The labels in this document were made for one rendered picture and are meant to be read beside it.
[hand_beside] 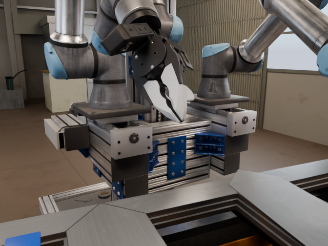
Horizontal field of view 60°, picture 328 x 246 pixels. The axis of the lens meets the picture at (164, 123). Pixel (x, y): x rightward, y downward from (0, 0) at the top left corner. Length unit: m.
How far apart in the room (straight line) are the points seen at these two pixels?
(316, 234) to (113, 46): 0.55
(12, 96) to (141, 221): 6.90
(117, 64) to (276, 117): 4.12
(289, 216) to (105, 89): 0.67
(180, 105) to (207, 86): 0.83
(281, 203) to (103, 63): 0.68
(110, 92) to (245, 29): 4.44
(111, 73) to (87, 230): 0.54
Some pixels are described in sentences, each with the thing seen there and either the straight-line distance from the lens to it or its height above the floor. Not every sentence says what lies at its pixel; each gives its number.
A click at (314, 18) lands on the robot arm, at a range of 0.79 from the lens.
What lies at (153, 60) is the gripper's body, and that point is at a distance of 0.48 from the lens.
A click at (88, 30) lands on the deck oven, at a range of 7.86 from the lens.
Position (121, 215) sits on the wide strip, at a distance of 0.71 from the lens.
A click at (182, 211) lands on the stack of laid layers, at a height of 0.84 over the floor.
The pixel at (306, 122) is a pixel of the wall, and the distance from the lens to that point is 4.64.
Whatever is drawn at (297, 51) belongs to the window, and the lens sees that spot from 4.66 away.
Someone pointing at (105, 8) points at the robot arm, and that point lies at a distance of 0.63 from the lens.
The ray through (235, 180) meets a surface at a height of 0.86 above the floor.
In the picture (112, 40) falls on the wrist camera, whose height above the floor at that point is 1.24.
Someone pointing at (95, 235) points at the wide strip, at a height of 0.85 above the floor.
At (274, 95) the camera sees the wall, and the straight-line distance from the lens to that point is 4.92.
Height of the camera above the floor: 1.22
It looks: 13 degrees down
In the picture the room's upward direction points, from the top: straight up
